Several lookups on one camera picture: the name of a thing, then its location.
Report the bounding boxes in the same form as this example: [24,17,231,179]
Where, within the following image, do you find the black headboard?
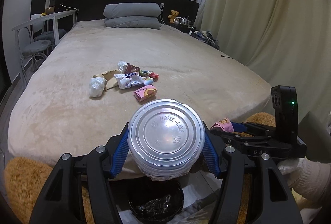
[30,0,199,23]

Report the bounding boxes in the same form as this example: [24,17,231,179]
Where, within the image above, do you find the black trash bin bag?
[128,180,184,223]

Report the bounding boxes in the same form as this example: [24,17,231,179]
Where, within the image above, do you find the lower grey pillow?
[104,16,161,29]

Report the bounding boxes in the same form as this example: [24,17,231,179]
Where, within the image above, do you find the pink yellow snack box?
[133,84,158,102]

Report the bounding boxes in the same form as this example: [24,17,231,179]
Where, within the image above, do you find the clear plastic jar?
[127,99,205,181]

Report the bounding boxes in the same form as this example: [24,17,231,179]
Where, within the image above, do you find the white crumpled wrapper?
[114,72,144,90]

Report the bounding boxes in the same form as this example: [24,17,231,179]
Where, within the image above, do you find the grey pillow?
[103,2,162,19]
[104,16,161,29]

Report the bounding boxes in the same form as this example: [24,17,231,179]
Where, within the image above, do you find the white plastic bag ball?
[89,77,107,98]

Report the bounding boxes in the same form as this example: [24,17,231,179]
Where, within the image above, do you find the green candy wrapper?
[139,70,151,77]

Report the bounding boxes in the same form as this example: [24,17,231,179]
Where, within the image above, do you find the dark foil snack wrapper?
[118,61,140,74]

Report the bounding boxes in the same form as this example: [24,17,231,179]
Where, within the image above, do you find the pink carton box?
[209,117,234,133]

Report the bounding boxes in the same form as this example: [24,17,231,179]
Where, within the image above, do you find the right hand white glove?
[278,158,330,209]

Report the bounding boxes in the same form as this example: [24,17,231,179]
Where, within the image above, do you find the upper grey pillow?
[103,2,162,19]

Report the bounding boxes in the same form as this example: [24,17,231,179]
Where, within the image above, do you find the brown paper bag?
[92,70,121,91]

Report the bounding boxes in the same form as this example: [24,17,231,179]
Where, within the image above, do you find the yellow teddy bear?
[168,10,180,24]

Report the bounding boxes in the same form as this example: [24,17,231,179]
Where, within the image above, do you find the light blue small packet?
[144,77,154,86]

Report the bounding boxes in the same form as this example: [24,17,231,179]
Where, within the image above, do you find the cream curtain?
[201,0,330,125]

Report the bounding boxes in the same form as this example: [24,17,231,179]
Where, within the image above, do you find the pile of clothes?
[189,31,220,50]

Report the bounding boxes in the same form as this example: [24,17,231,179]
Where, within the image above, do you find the red candy wrapper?
[148,72,159,81]

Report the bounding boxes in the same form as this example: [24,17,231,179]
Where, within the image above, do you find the grey cushioned chair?
[15,27,53,87]

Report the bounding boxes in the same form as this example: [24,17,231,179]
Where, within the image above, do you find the white side table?
[12,9,77,60]

